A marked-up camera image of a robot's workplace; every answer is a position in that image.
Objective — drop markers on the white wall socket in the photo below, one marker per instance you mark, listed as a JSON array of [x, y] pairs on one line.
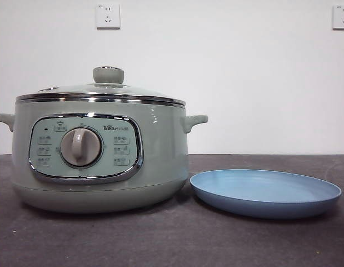
[[108, 16], [341, 17]]

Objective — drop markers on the blue round plate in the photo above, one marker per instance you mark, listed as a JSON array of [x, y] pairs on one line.
[[260, 192]]

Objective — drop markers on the glass lid with round knob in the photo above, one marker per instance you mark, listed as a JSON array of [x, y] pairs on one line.
[[109, 74]]

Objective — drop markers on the pale green electric steamer pot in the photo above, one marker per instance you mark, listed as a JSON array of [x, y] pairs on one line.
[[160, 155]]

